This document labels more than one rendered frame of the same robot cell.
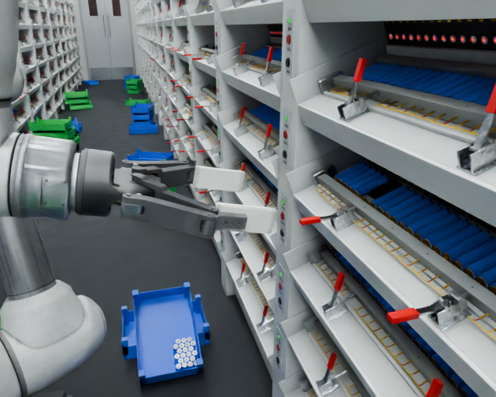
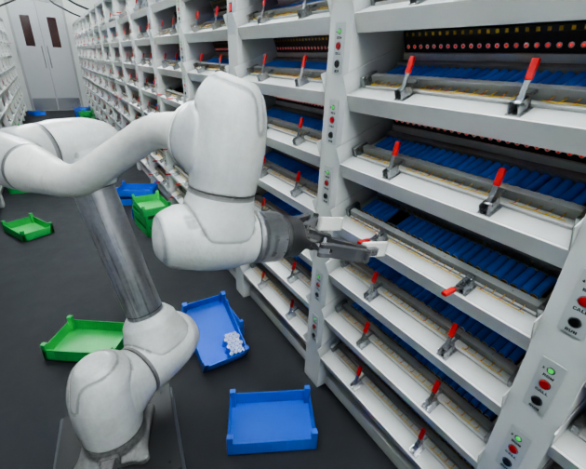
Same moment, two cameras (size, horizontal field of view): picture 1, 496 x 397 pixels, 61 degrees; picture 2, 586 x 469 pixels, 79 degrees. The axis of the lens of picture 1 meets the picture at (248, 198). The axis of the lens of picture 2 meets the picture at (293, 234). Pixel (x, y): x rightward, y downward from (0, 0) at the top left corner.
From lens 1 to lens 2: 38 cm
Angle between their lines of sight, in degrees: 17
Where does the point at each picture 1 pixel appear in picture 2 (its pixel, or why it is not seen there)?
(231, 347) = (260, 334)
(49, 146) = (274, 218)
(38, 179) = (275, 239)
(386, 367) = (414, 323)
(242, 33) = not seen: hidden behind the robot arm
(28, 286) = (149, 309)
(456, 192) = (475, 225)
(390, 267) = (422, 265)
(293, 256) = (331, 263)
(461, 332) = (474, 296)
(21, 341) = (152, 351)
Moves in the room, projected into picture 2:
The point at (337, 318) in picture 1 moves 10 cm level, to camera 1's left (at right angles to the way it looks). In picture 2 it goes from (373, 300) to (343, 304)
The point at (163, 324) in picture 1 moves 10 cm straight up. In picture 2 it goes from (208, 326) to (207, 308)
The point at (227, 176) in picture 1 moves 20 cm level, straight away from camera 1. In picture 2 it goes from (336, 221) to (303, 193)
